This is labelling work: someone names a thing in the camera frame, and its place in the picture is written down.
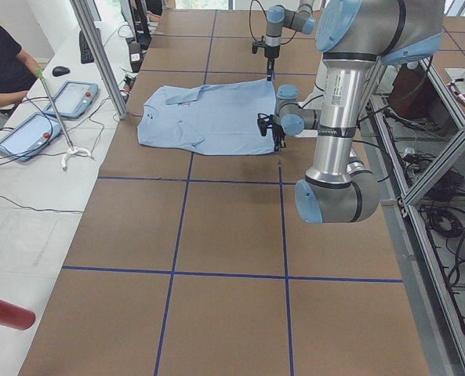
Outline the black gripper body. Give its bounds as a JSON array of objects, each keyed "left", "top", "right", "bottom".
[
  {"left": 271, "top": 123, "right": 285, "bottom": 145},
  {"left": 264, "top": 45, "right": 280, "bottom": 73}
]

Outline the light blue t-shirt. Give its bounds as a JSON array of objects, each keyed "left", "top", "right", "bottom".
[{"left": 137, "top": 79, "right": 275, "bottom": 156}]

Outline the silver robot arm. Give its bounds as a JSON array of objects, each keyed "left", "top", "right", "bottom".
[
  {"left": 274, "top": 1, "right": 445, "bottom": 223},
  {"left": 263, "top": 1, "right": 316, "bottom": 81}
]

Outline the black power adapter box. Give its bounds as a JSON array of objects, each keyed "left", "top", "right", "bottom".
[{"left": 128, "top": 42, "right": 143, "bottom": 73}]

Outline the black keyboard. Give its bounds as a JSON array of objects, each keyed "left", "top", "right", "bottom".
[{"left": 78, "top": 31, "right": 94, "bottom": 64}]

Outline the far blue teach pendant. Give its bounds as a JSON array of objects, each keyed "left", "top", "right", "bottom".
[{"left": 53, "top": 81, "right": 99, "bottom": 119}]

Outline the blue teach pendant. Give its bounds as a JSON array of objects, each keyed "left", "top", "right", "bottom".
[
  {"left": 0, "top": 113, "right": 61, "bottom": 161},
  {"left": 53, "top": 81, "right": 99, "bottom": 119}
]

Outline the black computer mouse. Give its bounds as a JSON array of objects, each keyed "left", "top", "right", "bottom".
[{"left": 52, "top": 66, "right": 71, "bottom": 77}]

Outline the silver reacher grabber stick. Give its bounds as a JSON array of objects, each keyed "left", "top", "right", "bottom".
[{"left": 35, "top": 68, "right": 93, "bottom": 172}]

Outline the near blue teach pendant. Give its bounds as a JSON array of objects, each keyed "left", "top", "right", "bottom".
[{"left": 0, "top": 113, "right": 61, "bottom": 161}]

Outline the person in black shirt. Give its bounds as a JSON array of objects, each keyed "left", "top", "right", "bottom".
[{"left": 0, "top": 25, "right": 40, "bottom": 107}]

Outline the red cylinder bottle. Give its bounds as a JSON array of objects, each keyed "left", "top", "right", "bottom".
[{"left": 0, "top": 299, "right": 36, "bottom": 331}]

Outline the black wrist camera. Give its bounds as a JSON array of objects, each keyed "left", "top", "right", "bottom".
[
  {"left": 251, "top": 37, "right": 265, "bottom": 54},
  {"left": 256, "top": 113, "right": 273, "bottom": 137}
]

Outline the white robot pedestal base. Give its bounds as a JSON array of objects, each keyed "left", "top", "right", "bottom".
[{"left": 296, "top": 59, "right": 327, "bottom": 138}]

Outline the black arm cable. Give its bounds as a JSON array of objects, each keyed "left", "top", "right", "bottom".
[
  {"left": 294, "top": 93, "right": 390, "bottom": 185},
  {"left": 249, "top": 0, "right": 296, "bottom": 44}
]

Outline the aluminium frame rack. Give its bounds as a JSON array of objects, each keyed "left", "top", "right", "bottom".
[{"left": 366, "top": 60, "right": 465, "bottom": 375}]

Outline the aluminium frame post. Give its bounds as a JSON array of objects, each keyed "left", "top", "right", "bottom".
[{"left": 70, "top": 0, "right": 128, "bottom": 120}]

